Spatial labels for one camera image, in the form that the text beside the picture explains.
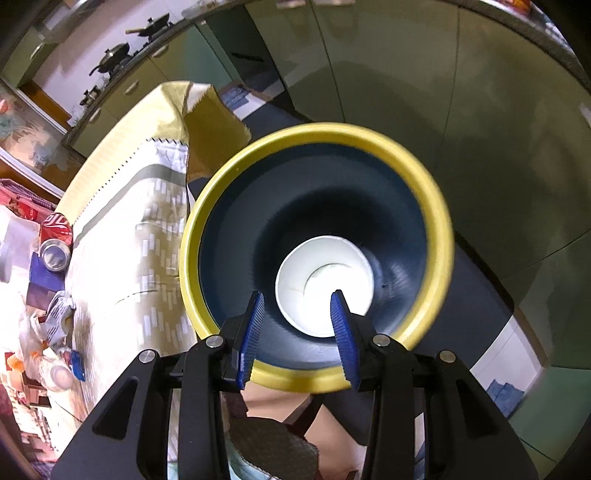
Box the brown woven cushion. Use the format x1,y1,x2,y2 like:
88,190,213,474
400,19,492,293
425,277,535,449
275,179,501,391
228,418,320,480

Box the white paper cup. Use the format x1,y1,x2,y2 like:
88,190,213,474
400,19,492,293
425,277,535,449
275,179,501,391
275,235,373,337

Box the purple carton box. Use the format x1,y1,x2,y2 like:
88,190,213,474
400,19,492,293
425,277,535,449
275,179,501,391
25,254,65,308

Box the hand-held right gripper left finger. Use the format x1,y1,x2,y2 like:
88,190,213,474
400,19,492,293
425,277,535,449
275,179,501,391
53,291,266,480

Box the green kitchen cabinets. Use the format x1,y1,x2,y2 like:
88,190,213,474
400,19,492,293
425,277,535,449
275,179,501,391
69,0,591,370

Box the black wok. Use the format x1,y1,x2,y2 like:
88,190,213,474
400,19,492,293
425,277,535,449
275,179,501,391
126,16,172,38

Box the silver wrapper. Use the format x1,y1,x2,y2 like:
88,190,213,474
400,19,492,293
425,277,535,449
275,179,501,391
44,292,77,349

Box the floral glass door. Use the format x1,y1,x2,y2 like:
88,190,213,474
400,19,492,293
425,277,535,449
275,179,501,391
0,80,86,185

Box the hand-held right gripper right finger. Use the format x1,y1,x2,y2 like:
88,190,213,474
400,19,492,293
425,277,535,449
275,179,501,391
330,290,539,480

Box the yellow rimmed dark blue bin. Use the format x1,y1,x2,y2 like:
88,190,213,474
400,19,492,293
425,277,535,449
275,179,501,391
179,122,455,394

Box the red soda can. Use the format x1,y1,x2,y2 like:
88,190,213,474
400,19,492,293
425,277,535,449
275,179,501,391
38,211,75,273

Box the lidded steel pan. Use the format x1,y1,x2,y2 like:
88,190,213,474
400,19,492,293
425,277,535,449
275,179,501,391
89,42,131,77

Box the white plastic bottle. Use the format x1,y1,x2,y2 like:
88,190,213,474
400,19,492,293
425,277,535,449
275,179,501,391
39,355,75,393

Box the blue patterned floor mat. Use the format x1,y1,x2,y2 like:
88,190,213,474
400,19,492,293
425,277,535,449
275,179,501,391
488,378,526,408
221,85,264,112

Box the yellow patterned tablecloth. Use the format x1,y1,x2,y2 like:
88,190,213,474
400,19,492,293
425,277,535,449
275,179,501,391
14,80,252,480

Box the white container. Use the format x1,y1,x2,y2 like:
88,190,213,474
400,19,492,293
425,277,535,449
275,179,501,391
0,217,38,283

